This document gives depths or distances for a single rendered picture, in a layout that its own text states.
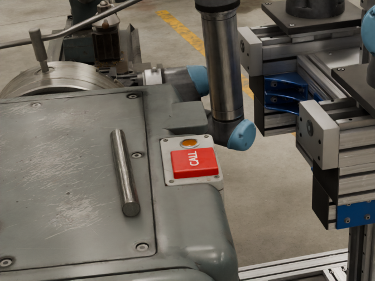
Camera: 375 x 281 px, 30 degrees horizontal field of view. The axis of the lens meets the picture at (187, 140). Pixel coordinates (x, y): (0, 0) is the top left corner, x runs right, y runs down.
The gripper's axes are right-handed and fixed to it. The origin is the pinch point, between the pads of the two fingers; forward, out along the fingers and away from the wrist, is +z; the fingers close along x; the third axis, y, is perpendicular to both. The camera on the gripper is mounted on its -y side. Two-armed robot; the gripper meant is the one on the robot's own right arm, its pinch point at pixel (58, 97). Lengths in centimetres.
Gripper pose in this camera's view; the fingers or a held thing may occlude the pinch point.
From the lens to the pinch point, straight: 166.2
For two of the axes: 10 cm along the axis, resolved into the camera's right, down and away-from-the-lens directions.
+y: -0.9, -4.6, 8.8
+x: -0.6, -8.8, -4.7
